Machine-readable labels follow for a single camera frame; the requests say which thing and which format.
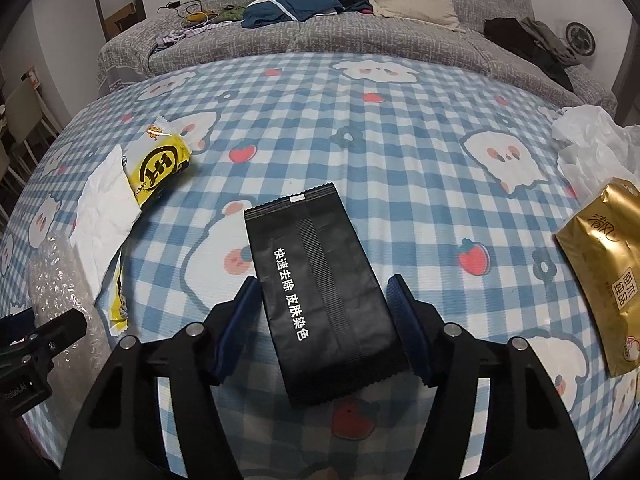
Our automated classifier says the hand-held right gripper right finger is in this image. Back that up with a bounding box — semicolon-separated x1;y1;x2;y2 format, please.
385;274;586;480

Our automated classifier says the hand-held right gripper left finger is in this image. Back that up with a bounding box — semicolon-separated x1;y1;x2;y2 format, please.
59;276;261;480

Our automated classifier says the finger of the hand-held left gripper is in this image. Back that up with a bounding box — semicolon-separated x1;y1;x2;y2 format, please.
0;311;36;347
25;309;87;356

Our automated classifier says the clear bubble wrap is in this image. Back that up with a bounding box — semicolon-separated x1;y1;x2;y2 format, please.
27;232;131;411

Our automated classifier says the black packet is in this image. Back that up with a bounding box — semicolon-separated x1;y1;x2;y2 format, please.
243;180;408;406

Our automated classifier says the white yellow-edged packet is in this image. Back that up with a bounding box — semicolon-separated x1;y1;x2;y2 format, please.
107;247;132;337

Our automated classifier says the white paper napkin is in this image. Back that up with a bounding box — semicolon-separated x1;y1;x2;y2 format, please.
69;144;143;306

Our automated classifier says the blue checked printed tablecloth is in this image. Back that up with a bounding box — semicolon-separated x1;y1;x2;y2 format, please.
0;52;640;480

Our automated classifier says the yellow snack packet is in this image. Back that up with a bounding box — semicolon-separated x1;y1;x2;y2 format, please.
122;115;193;209

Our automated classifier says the gold tissue pack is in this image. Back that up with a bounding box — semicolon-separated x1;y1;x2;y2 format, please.
552;177;640;378

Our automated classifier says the white chair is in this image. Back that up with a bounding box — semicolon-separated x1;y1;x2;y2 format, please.
5;80;61;161

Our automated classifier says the large white plastic bag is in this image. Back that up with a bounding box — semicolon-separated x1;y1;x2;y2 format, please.
551;105;640;201

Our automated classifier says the striped cloth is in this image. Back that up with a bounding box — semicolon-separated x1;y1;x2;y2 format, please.
155;22;236;48

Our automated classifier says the grey sofa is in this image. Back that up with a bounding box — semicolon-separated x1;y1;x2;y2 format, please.
96;0;618;111

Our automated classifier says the black garment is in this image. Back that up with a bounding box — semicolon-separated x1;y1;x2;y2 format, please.
484;17;573;91

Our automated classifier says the wooden cabinet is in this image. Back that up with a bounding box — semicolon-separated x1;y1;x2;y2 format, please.
102;2;138;43

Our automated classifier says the blue garment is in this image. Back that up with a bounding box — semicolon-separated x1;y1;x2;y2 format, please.
241;0;346;29

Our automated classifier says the olive garment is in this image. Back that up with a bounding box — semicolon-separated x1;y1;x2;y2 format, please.
520;16;581;66

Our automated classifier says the round black fan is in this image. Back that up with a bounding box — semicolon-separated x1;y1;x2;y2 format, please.
565;21;597;57

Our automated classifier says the black charger cable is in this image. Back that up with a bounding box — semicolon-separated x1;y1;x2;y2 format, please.
157;0;206;23

